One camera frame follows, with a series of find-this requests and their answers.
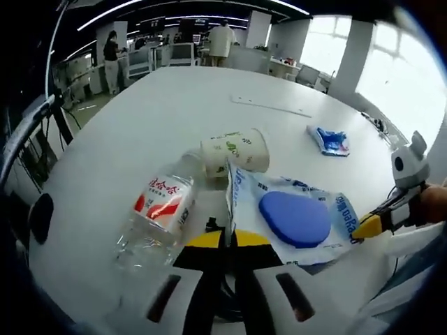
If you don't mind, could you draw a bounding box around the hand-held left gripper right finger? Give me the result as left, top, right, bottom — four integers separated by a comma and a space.
233, 230, 328, 335

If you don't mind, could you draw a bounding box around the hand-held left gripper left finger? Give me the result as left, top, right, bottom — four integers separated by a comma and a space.
138, 230, 224, 335

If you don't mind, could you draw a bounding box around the blue tissue packet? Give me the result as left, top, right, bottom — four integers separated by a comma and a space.
306, 124, 351, 158

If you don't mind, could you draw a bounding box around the clear bag with blue pad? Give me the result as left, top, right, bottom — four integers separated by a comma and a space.
224, 161, 360, 269

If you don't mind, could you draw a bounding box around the clear plastic bottle red label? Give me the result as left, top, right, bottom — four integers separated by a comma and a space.
112, 150, 207, 277

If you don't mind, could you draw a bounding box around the white paper cup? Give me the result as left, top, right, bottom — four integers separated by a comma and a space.
199, 127, 271, 179

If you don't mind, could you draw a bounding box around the person's right hand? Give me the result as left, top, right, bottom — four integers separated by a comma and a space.
407, 184, 447, 225

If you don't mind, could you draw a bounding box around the white power strip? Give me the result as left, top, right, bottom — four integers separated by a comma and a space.
360, 110, 389, 136

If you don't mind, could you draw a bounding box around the bright window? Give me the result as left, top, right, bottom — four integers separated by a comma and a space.
355, 19, 447, 149

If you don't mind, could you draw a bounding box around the black round knob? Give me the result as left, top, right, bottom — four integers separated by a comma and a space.
29, 193, 56, 246

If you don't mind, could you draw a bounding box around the white table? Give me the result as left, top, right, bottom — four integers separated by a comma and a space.
24, 66, 416, 335

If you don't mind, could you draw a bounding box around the black tripod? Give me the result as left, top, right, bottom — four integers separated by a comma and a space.
44, 100, 75, 147

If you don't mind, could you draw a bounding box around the metal stand pole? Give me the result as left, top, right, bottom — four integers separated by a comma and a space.
0, 93, 59, 183

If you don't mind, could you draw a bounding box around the grey office chair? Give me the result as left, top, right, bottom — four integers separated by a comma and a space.
168, 43, 200, 68

